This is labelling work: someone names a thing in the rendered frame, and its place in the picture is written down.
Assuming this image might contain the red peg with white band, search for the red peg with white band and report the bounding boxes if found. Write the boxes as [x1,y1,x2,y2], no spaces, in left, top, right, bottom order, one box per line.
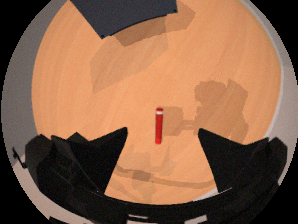
[156,108,164,144]

